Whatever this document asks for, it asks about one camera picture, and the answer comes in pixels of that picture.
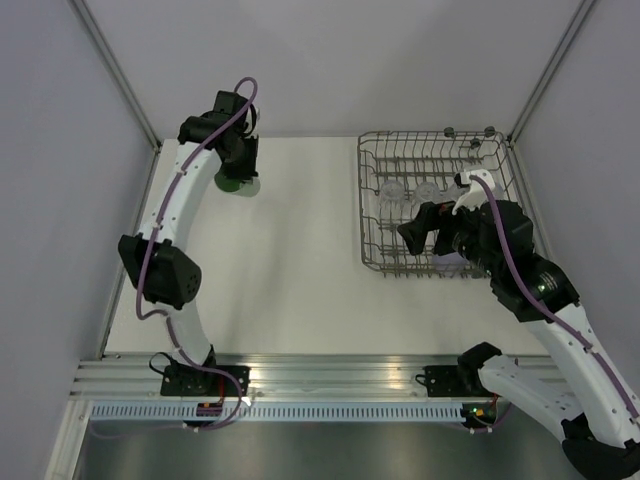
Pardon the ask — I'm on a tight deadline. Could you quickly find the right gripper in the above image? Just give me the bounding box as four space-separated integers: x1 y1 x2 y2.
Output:
397 191 502 277

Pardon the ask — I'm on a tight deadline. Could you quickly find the green plastic cup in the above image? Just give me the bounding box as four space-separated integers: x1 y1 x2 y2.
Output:
214 172 261 198

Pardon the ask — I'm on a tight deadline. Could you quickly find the clear glass cup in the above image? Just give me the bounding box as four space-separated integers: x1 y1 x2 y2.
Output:
444 185 465 202
378 180 405 220
413 181 443 205

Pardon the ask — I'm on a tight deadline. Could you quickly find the purple plastic cup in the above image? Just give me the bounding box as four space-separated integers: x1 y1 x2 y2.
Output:
432 253 467 269

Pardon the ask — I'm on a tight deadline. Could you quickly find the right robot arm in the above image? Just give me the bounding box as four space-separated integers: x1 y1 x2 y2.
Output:
397 200 639 479

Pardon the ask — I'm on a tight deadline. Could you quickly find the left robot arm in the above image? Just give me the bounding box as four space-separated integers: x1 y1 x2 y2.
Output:
118 88 260 398

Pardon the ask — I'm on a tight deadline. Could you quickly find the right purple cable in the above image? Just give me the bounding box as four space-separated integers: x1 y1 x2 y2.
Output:
472 174 640 419

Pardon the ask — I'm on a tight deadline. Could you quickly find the purple cable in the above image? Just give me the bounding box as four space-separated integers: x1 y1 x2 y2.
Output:
134 76 261 351
472 174 640 419

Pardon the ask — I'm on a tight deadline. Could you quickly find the grey wire dish rack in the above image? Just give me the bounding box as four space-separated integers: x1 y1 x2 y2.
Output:
357 126 534 279

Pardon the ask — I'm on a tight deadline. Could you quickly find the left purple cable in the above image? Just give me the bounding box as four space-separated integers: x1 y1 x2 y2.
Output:
134 76 261 351

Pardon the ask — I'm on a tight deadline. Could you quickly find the left aluminium frame post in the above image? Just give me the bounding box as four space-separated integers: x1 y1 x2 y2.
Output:
67 0 161 209

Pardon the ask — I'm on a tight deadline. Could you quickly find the aluminium frame post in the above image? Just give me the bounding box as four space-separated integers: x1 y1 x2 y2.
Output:
507 0 599 230
67 0 161 209

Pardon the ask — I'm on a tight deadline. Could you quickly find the white slotted cable duct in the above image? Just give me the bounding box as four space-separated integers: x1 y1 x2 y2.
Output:
90 400 464 423

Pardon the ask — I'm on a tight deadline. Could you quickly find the right aluminium frame post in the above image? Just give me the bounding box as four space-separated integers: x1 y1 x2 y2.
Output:
507 0 599 230

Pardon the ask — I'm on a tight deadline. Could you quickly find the aluminium mounting rail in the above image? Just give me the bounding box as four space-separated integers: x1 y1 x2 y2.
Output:
70 352 457 402

